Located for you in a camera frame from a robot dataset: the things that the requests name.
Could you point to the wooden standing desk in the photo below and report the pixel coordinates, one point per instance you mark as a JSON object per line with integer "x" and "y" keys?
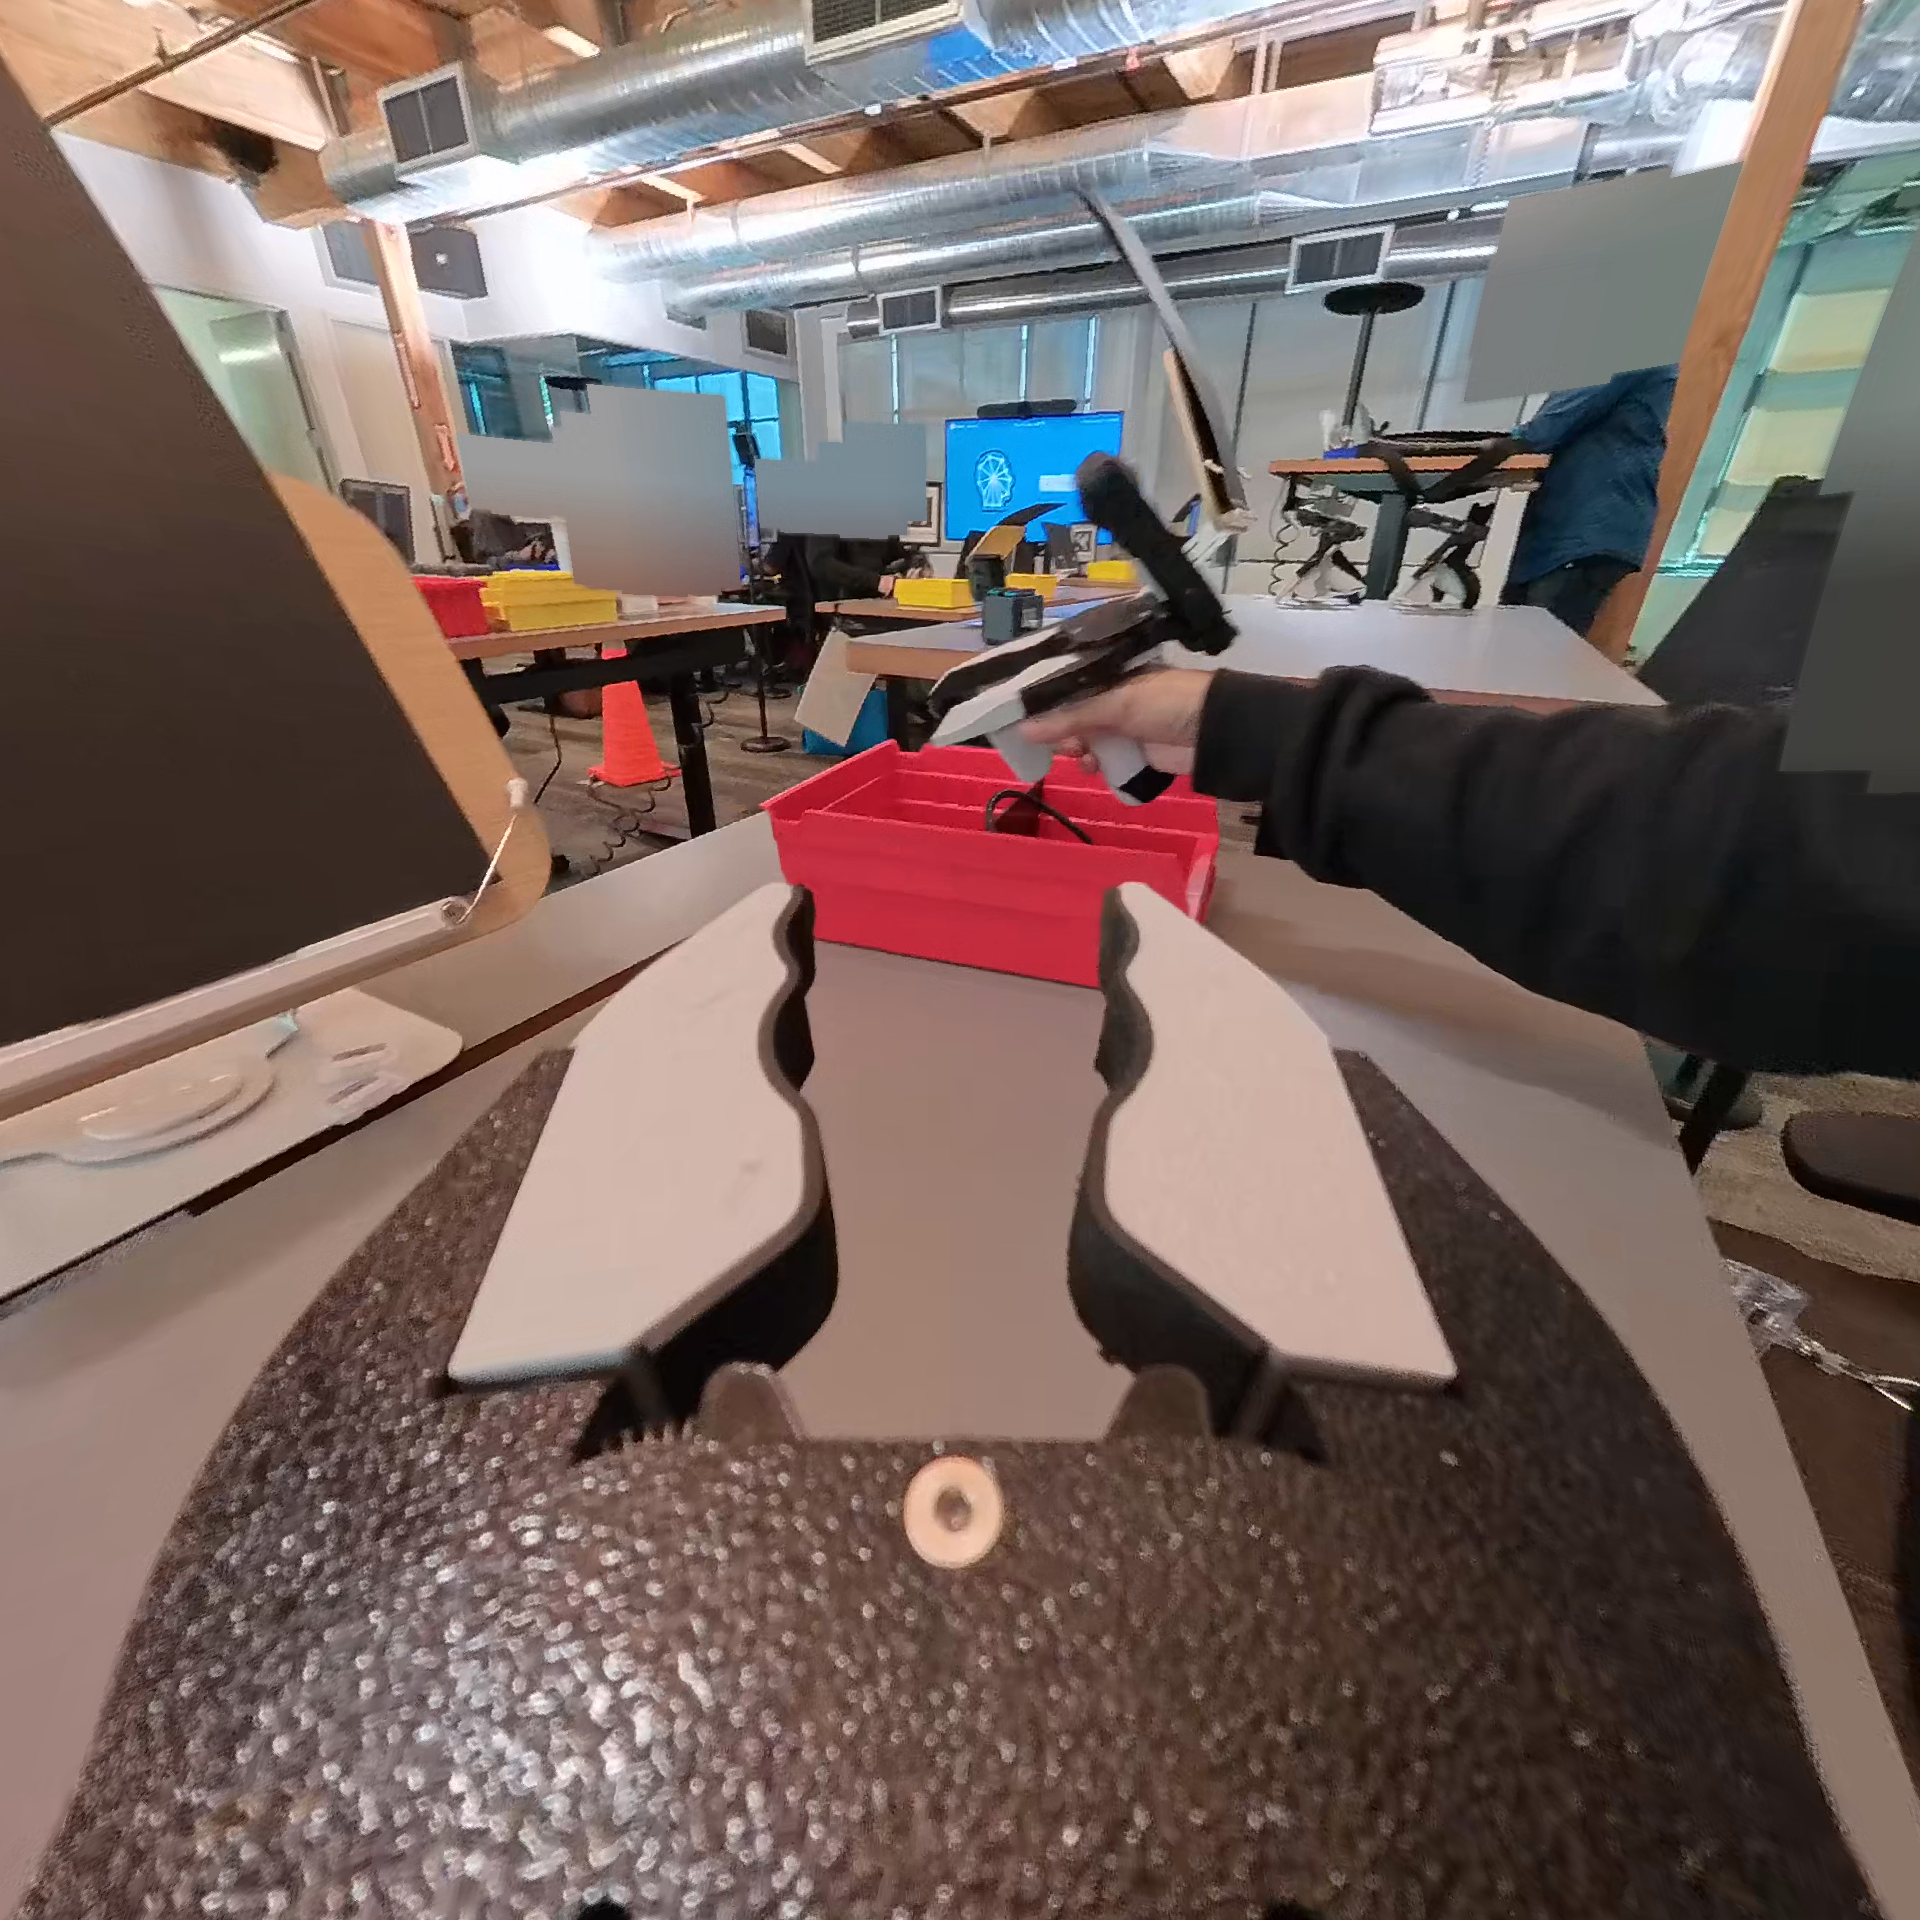
{"x": 1410, "y": 468}

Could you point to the black round pole lamp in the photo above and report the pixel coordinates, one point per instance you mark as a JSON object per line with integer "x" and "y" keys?
{"x": 1370, "y": 297}

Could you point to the wall screen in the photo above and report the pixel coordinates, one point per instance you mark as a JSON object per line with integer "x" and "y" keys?
{"x": 1004, "y": 478}

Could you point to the large grey table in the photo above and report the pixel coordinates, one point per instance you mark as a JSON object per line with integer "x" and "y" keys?
{"x": 1351, "y": 638}

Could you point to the clear plastic wrap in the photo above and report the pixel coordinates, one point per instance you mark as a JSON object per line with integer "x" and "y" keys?
{"x": 1785, "y": 1322}

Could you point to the orange traffic cone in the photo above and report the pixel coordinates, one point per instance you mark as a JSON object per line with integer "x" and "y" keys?
{"x": 632, "y": 750}

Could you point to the tilted wooden board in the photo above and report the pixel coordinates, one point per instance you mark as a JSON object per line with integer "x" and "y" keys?
{"x": 1208, "y": 436}

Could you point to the silver air duct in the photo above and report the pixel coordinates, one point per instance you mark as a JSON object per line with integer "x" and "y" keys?
{"x": 898, "y": 211}

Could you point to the small red bin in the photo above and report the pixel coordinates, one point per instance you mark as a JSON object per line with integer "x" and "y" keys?
{"x": 450, "y": 605}

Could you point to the wooden desk black legs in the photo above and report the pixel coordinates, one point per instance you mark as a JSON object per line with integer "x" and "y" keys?
{"x": 675, "y": 617}

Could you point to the small black cube device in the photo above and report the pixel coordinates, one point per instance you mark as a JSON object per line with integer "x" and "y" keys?
{"x": 1014, "y": 617}

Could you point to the black standing panel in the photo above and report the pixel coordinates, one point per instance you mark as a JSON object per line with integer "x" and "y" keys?
{"x": 1740, "y": 599}

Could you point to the red bin with black divider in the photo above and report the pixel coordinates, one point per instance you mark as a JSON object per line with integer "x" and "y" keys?
{"x": 960, "y": 899}

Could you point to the black speaker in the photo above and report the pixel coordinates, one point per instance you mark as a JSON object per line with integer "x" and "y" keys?
{"x": 446, "y": 263}

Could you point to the person's right hand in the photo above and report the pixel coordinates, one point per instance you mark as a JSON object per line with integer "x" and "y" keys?
{"x": 1146, "y": 719}

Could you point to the wooden column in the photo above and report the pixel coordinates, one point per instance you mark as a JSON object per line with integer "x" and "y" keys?
{"x": 1793, "y": 152}

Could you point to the grey desk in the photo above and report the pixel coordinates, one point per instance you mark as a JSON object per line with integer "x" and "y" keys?
{"x": 1500, "y": 1140}

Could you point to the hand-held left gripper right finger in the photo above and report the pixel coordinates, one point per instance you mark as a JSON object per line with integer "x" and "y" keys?
{"x": 1260, "y": 1171}

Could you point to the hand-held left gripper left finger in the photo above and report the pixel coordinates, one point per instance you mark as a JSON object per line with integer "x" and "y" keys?
{"x": 645, "y": 1156}

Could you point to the white air vent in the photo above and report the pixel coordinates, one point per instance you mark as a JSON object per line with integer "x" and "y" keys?
{"x": 425, "y": 117}

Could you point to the person's right forearm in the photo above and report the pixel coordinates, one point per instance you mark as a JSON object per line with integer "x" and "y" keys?
{"x": 1500, "y": 839}

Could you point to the yellow plastic bin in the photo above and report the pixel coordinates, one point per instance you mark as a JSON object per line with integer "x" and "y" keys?
{"x": 936, "y": 595}
{"x": 557, "y": 604}

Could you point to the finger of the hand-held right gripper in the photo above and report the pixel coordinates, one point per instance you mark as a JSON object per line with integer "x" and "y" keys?
{"x": 989, "y": 716}

